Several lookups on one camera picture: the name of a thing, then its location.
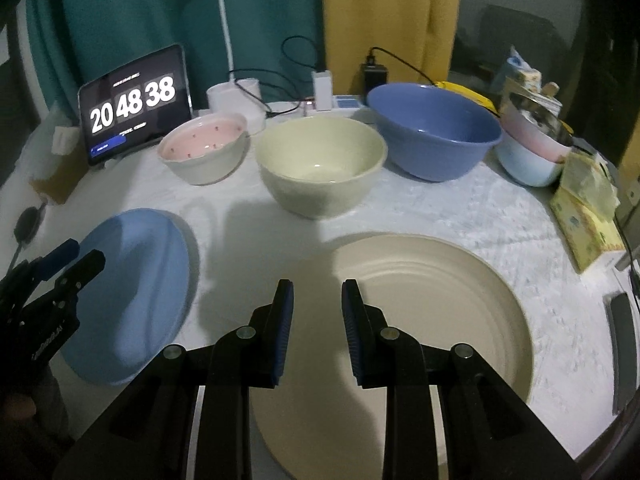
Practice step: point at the light blue bowl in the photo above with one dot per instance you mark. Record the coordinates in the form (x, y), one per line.
(524, 166)

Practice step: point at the white phone charger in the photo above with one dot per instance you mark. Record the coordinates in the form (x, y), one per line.
(323, 90)

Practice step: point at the large blue bowl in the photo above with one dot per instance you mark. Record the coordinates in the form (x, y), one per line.
(432, 134)

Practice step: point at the person left hand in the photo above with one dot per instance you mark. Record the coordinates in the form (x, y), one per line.
(23, 416)

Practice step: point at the pink strawberry bowl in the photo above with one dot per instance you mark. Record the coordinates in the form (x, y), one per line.
(206, 149)

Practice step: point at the white storage basket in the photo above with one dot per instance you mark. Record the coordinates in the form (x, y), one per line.
(524, 88)

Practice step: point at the white tablecloth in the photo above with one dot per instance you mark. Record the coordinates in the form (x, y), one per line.
(242, 243)

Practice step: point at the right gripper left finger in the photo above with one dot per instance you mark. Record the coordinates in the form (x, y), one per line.
(186, 414)

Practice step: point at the large blue plate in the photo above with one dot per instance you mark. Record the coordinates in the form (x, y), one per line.
(136, 305)

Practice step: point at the black round object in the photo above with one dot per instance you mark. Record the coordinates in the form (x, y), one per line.
(28, 223)

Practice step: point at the black power adapter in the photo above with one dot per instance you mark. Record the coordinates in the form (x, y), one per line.
(373, 75)

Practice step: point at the steel bowl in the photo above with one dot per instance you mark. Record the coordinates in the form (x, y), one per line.
(541, 117)

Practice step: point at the yellow tissue box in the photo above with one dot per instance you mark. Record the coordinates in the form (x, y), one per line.
(584, 205)

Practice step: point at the teal curtain left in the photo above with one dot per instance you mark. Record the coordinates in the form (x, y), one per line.
(76, 41)

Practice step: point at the black smartphone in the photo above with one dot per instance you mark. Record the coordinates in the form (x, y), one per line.
(624, 350)

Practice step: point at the tablet showing clock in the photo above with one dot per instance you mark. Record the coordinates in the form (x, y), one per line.
(135, 105)

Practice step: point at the cardboard box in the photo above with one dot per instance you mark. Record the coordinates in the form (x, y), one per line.
(56, 182)

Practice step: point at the beige plate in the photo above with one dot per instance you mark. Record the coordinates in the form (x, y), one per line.
(318, 423)

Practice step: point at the yellow curtain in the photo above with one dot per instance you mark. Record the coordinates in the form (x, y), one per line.
(419, 31)

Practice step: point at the cream yellow bowl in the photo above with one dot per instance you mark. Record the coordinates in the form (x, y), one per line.
(320, 167)

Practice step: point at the white desk lamp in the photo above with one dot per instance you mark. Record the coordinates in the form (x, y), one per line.
(238, 96)

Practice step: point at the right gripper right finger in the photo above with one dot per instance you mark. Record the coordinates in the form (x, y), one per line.
(490, 432)

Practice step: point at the small white box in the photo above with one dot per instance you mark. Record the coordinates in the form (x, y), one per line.
(65, 140)

